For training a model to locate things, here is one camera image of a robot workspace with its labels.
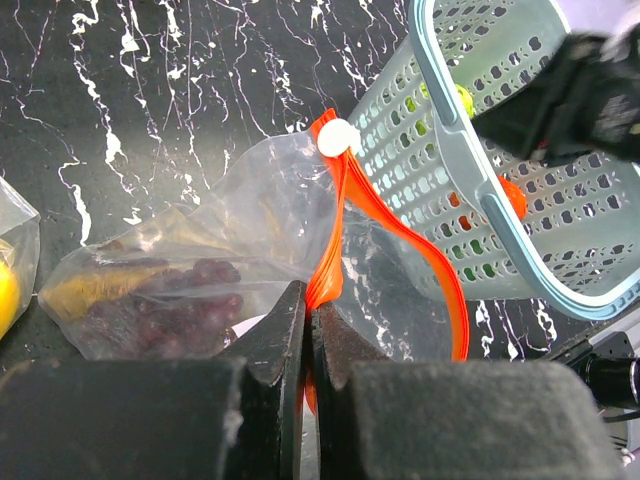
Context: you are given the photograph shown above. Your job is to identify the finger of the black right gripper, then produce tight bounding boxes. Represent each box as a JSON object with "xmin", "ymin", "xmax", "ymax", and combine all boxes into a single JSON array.
[{"xmin": 472, "ymin": 32, "xmax": 639, "ymax": 163}]

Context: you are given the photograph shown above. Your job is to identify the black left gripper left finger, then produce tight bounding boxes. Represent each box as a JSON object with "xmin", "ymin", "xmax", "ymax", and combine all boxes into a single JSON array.
[{"xmin": 1, "ymin": 281, "xmax": 306, "ymax": 479}]

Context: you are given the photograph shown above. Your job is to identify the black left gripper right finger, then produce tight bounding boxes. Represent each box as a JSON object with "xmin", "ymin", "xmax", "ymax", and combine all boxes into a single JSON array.
[{"xmin": 310, "ymin": 304, "xmax": 623, "ymax": 479}]

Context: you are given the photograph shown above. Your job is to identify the orange pumpkin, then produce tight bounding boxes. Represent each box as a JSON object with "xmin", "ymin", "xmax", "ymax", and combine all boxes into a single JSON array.
[{"xmin": 448, "ymin": 175, "xmax": 528, "ymax": 231}]

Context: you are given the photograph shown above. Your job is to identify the orange zip plastic bag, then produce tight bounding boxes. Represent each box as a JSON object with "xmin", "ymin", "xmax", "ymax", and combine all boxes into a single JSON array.
[{"xmin": 37, "ymin": 107, "xmax": 471, "ymax": 416}]

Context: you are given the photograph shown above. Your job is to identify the yellow lemon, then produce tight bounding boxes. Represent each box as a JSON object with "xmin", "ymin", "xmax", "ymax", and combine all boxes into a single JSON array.
[{"xmin": 0, "ymin": 240, "xmax": 21, "ymax": 337}]

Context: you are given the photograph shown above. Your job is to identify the blue zip top bag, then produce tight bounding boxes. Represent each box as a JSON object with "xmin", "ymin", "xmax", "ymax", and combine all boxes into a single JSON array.
[{"xmin": 1, "ymin": 178, "xmax": 40, "ymax": 337}]

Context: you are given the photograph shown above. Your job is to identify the purple grapes bunch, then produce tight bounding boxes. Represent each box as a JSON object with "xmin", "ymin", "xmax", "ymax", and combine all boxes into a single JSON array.
[{"xmin": 81, "ymin": 258, "xmax": 244, "ymax": 359}]

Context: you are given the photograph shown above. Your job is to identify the white plastic basket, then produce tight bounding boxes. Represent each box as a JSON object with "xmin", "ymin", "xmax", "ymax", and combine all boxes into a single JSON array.
[{"xmin": 349, "ymin": 1, "xmax": 639, "ymax": 321}]

